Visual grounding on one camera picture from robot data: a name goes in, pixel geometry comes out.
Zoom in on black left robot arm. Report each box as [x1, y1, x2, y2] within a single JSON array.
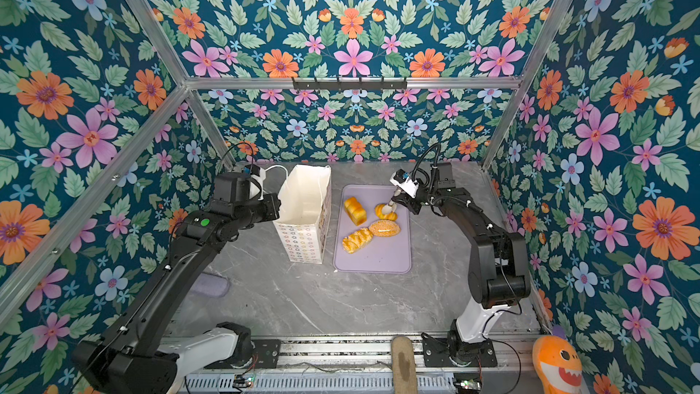
[[71, 164, 281, 393]]

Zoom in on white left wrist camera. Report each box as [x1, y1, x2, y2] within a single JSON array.
[[247, 163, 266, 200]]

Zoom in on white metal tongs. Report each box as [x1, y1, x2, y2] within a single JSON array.
[[381, 188, 402, 215]]

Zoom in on white paper gift bag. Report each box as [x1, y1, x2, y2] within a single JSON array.
[[264, 164, 332, 264]]

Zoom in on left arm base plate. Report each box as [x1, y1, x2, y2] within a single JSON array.
[[242, 339, 282, 371]]

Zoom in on round yellow ridged bun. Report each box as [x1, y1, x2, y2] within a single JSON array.
[[375, 204, 398, 222]]

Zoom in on rectangular loaf bread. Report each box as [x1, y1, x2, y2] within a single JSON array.
[[344, 197, 368, 226]]

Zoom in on black wall hook rail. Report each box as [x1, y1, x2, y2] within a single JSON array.
[[292, 78, 408, 91]]

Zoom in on oval sesame bread roll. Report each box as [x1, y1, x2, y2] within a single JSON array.
[[369, 220, 401, 237]]

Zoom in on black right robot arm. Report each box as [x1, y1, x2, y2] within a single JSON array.
[[392, 163, 530, 366]]

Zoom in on orange shark plush toy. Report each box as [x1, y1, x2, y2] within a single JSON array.
[[532, 326, 583, 393]]

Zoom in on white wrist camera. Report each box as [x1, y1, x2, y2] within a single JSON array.
[[247, 163, 266, 200], [390, 169, 419, 198]]

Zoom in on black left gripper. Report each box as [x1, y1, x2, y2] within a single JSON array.
[[232, 192, 284, 232]]

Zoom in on lilac flat pad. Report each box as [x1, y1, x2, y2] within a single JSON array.
[[191, 273, 231, 298]]

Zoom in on braided golden bread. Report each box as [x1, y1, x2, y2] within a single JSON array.
[[342, 227, 374, 254]]

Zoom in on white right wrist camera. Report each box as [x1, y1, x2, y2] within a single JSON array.
[[390, 169, 419, 198]]

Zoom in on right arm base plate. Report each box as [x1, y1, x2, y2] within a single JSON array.
[[420, 331, 498, 368]]

